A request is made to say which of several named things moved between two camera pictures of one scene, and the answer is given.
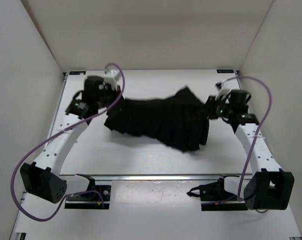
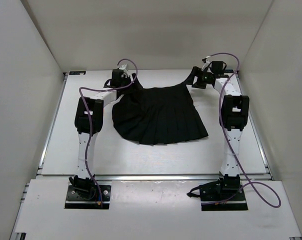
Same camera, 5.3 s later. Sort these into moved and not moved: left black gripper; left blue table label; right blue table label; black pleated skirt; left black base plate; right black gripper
Moved: right black gripper; left black gripper; black pleated skirt
Not moved: left blue table label; left black base plate; right blue table label
